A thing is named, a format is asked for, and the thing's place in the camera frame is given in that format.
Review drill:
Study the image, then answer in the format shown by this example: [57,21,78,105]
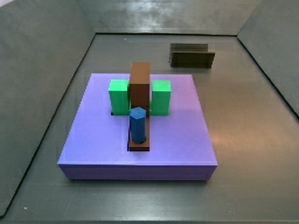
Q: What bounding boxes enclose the left green block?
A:
[108,80,129,116]

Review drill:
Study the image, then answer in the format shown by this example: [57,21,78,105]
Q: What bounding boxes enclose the green block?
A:
[108,80,129,116]
[150,80,172,116]

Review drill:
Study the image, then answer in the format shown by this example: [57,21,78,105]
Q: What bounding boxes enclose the right green block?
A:
[150,80,172,116]

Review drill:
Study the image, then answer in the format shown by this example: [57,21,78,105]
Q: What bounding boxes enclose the brown tall block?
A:
[128,62,149,151]

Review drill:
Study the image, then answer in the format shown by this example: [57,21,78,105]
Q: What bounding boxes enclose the purple board base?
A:
[57,73,217,180]

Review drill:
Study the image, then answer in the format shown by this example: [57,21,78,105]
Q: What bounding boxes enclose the black angled holder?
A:
[169,43,214,68]

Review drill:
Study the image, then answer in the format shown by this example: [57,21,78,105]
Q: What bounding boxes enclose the blue hexagonal peg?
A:
[129,107,145,144]

